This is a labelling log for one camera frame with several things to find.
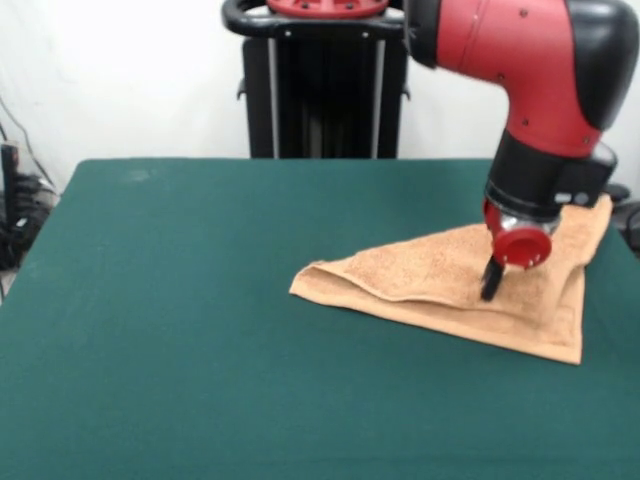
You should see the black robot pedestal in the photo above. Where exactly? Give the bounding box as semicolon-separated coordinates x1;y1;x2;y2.
222;0;412;160

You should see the dark green table cloth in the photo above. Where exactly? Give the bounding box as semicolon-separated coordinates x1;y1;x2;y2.
0;158;640;480

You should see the black box with red mark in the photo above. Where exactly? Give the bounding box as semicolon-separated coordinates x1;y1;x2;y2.
0;143;21;236

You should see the thin grey wall cable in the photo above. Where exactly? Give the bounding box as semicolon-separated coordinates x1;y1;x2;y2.
0;94;56;189

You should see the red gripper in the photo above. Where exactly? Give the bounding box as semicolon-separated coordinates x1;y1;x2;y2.
478;197;554;303

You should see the tan terry towel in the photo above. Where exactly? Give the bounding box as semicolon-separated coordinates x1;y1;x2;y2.
288;194;614;365

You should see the black cable bundle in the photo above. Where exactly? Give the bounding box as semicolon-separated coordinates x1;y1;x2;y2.
0;172;60;271

